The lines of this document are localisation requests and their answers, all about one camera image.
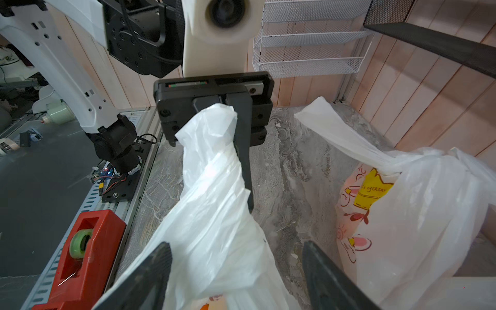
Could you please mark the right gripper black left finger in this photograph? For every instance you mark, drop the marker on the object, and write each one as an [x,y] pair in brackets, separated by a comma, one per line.
[146,286]

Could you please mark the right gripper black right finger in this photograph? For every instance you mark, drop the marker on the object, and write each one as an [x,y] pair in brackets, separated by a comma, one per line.
[328,287]

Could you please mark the white plastic bag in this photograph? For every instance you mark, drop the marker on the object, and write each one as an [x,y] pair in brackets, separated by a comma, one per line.
[407,220]
[218,248]

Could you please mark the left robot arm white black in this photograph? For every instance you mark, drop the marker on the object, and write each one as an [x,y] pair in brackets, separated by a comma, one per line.
[101,56]

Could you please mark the red tape dispenser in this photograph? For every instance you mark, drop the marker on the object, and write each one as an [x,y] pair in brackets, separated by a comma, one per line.
[86,261]

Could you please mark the white wire mesh shelf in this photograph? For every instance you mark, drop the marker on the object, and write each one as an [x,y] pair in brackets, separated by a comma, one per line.
[310,38]

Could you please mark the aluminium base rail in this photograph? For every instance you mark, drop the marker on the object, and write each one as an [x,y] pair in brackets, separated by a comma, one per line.
[123,199]

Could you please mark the black wire mesh basket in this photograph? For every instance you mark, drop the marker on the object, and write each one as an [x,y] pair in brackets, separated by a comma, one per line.
[390,18]

